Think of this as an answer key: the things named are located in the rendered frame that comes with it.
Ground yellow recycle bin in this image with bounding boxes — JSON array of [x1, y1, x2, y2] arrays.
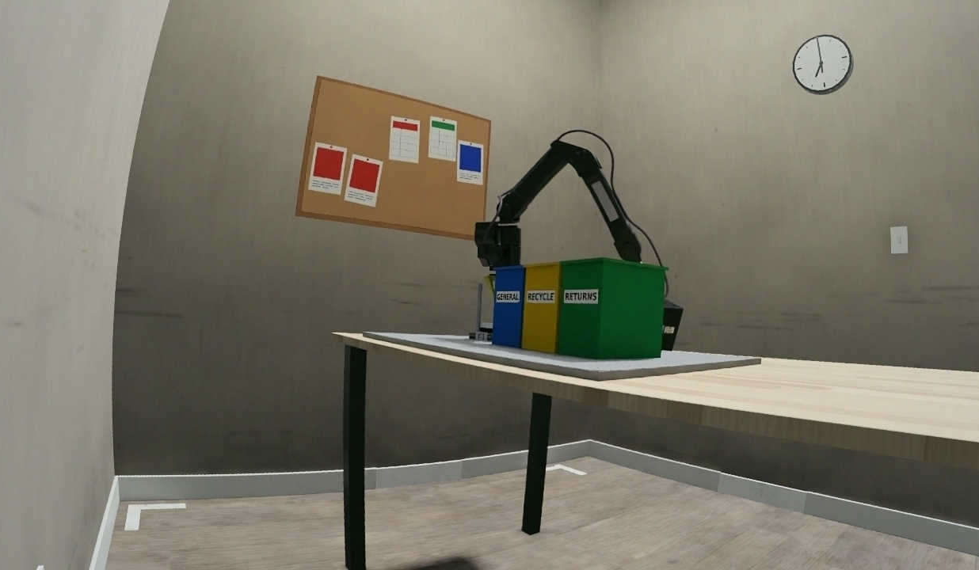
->
[[522, 261, 562, 353]]

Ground green bin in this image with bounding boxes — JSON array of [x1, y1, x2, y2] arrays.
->
[[558, 257, 669, 359]]

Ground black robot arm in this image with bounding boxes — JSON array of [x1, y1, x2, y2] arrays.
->
[[474, 140, 642, 267]]

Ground blue general waste bin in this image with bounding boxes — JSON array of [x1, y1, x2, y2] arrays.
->
[[492, 265, 526, 348]]

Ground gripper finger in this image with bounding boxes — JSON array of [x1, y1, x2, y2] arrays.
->
[[484, 275, 496, 300]]

